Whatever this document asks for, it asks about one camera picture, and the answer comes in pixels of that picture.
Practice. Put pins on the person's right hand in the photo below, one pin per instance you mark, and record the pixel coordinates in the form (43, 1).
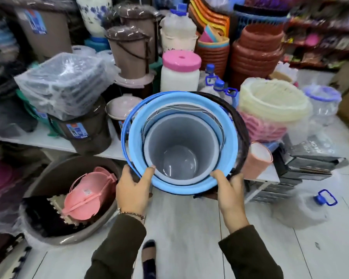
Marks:
(231, 200)

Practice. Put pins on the person's left hand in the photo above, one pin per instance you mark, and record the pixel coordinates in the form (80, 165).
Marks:
(132, 194)

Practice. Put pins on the person's right thumb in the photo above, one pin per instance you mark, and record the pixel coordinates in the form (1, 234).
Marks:
(220, 177)

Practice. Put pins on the person's left thumb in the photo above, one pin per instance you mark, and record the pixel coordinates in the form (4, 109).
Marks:
(147, 174)

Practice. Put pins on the light blue plastic bucket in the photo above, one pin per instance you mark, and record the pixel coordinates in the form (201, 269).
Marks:
(229, 142)

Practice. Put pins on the dark brown plastic bucket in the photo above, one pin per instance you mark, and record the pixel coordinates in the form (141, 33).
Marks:
(244, 133)

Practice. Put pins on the person's left forearm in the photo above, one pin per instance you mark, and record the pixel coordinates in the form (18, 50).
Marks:
(120, 249)

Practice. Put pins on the person's right forearm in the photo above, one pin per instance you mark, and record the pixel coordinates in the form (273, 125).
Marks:
(248, 255)

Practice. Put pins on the pink plastic cup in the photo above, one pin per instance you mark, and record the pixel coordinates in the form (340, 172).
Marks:
(257, 159)

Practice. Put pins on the grey plastic bucket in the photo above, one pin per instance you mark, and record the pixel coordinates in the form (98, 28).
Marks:
(180, 136)

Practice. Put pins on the stack of pink baskets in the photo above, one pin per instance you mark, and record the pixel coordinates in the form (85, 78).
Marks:
(258, 127)

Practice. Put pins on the pink plastic bucket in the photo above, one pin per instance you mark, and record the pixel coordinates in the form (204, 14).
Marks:
(87, 194)

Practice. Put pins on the small brown bin pink lid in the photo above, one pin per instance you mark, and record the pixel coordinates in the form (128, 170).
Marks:
(120, 108)

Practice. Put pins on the brown dustbin with blue label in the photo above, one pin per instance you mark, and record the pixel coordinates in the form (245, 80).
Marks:
(87, 133)

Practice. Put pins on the person's dark shoe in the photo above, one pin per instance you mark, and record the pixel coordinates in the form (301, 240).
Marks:
(149, 258)

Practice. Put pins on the large grey-brown plastic basin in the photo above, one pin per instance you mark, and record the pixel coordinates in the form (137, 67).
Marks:
(61, 174)

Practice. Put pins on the stack of black boxes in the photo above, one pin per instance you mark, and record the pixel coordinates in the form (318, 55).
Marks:
(308, 159)

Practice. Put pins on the clear bottle with blue cap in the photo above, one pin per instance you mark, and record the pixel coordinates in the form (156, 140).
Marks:
(210, 73)
(220, 87)

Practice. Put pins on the brown bucket with pink lid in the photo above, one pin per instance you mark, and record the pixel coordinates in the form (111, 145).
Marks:
(133, 84)

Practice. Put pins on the wrapped stack of cream baskets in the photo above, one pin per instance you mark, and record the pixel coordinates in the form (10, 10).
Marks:
(273, 98)

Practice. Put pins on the white jar with pink lid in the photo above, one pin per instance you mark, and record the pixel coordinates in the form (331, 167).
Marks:
(180, 72)

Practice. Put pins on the dark foam puzzle mat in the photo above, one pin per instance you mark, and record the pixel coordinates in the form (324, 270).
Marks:
(43, 215)

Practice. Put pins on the brown lidded bucket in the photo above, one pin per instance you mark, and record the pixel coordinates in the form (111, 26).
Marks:
(142, 20)
(131, 55)

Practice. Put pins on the stack of small terracotta pots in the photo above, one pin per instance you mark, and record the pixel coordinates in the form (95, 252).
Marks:
(213, 56)

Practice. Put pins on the plastic-wrapped stack of grey trays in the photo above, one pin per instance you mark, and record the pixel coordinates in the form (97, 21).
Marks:
(64, 81)

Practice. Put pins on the clear jar with purple lid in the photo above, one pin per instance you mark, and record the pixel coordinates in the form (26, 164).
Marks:
(322, 101)

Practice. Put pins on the stack of large terracotta pots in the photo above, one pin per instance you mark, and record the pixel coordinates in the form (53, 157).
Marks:
(256, 52)

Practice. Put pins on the green plastic basin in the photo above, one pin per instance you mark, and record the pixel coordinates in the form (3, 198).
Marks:
(32, 110)

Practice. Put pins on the white jug with blue cap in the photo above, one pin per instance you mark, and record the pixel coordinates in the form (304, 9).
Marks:
(177, 29)

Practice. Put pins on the stack of colourful plastic basins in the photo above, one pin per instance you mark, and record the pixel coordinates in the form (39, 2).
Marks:
(206, 14)

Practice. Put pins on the black and white foam mat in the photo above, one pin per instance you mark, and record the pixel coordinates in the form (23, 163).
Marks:
(5, 258)

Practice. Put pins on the blue plastic basket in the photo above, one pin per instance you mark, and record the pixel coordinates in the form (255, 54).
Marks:
(258, 17)

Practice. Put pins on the white container blue floral print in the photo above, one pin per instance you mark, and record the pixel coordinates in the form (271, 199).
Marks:
(93, 14)

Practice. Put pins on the large brown bin blue label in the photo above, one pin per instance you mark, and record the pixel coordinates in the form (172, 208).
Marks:
(49, 34)

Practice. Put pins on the shelf of assorted goods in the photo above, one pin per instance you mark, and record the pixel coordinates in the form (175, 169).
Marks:
(322, 31)

